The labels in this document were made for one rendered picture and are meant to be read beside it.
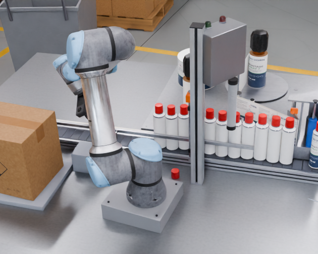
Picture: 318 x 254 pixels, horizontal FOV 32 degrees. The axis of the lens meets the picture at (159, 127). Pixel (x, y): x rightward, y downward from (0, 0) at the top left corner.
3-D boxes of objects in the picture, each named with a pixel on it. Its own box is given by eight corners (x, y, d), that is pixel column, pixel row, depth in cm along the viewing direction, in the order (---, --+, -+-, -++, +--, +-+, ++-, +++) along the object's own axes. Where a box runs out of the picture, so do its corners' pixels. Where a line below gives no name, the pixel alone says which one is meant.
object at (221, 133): (228, 151, 229) (230, 109, 218) (226, 158, 225) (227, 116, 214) (216, 149, 231) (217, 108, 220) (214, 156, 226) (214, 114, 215)
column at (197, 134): (204, 179, 223) (205, 22, 186) (201, 185, 219) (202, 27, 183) (193, 177, 224) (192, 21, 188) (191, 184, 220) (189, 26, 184)
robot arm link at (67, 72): (91, 59, 217) (85, 57, 227) (63, 63, 213) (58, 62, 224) (94, 78, 219) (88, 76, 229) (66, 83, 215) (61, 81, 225)
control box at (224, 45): (245, 72, 201) (247, 23, 191) (211, 87, 192) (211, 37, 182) (225, 63, 208) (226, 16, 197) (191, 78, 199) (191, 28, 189)
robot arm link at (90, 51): (138, 184, 191) (112, 25, 179) (96, 194, 186) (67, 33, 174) (127, 176, 202) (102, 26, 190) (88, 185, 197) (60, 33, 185)
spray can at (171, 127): (179, 144, 235) (178, 103, 224) (176, 151, 231) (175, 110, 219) (167, 143, 236) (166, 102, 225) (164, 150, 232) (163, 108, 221)
